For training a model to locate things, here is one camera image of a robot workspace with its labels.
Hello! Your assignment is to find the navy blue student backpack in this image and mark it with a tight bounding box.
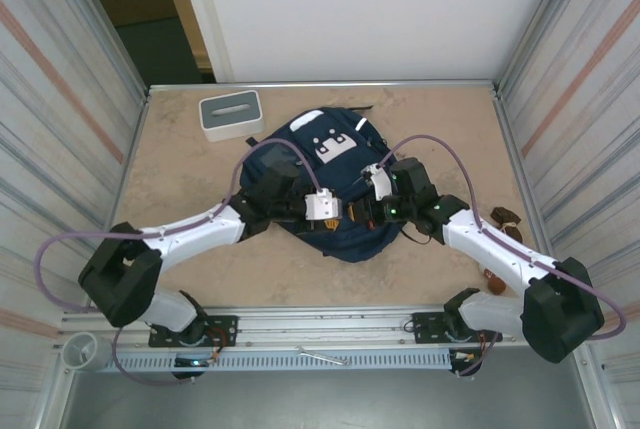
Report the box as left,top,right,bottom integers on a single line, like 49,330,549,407
237,104,405,265

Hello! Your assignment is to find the grey white tissue box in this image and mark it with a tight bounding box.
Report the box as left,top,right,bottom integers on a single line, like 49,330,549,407
198,90,265,144

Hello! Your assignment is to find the metal wrench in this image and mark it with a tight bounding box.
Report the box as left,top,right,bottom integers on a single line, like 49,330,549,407
295,345,351,367

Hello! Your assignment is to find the small circuit board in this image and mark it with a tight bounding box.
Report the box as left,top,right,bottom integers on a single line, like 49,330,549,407
173,356,222,369
448,348,485,378

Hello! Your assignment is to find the corrugated translucent side panel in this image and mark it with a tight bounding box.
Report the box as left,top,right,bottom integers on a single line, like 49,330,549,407
0,0,151,429
492,0,640,429

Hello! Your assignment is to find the grey plastic pipe piece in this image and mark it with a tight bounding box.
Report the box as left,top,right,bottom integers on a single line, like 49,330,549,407
62,331,112,373

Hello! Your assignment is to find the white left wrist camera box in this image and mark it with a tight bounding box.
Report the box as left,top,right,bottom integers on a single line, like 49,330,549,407
303,187,342,223

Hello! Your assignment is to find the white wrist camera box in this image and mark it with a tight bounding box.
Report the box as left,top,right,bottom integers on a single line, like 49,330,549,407
360,163,397,203
303,187,342,223

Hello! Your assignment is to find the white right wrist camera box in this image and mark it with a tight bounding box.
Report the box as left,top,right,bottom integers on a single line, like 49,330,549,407
360,163,397,203

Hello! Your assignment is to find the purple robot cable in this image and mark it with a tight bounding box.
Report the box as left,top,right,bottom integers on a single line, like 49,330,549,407
377,133,627,378
37,140,326,386

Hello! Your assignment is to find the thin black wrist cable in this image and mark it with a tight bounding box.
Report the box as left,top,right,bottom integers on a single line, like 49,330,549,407
398,226,437,246

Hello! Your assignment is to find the aluminium mounting rail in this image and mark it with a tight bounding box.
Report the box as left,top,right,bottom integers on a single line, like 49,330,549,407
58,304,599,345

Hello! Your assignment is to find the thin aluminium edge rail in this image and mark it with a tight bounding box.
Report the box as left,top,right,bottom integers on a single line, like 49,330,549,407
147,80,496,93

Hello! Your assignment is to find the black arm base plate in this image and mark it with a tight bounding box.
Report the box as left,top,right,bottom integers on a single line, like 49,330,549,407
147,314,239,349
409,311,501,345

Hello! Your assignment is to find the slotted grey cable duct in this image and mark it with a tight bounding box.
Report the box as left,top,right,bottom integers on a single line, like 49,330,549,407
107,351,454,373

